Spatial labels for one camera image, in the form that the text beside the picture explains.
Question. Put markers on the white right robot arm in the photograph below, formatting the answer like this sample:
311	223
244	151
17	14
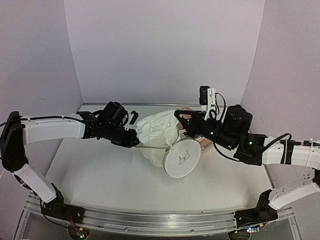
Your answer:
294	164

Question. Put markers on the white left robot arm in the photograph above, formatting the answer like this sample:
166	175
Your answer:
22	135

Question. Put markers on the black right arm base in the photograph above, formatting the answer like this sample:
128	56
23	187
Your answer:
261	214

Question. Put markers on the white bra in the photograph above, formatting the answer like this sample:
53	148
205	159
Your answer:
158	130

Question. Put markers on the pink plastic basket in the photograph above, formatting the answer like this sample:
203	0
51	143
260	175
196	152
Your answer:
206	145

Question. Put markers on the aluminium front rail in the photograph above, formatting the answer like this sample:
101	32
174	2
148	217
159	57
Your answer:
40	221

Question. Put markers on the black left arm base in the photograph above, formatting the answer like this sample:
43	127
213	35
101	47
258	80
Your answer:
61	208

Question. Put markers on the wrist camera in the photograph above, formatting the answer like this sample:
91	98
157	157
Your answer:
130	119
208	102

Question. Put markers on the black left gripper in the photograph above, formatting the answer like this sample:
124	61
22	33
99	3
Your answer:
129	142

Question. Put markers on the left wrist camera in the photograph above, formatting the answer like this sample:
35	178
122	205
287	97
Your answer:
130	119

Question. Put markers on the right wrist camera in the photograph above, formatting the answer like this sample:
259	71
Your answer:
208	102

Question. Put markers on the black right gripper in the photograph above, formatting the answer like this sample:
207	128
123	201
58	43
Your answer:
197	118

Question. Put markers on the white mesh laundry bag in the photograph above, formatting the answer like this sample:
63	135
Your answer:
178	160

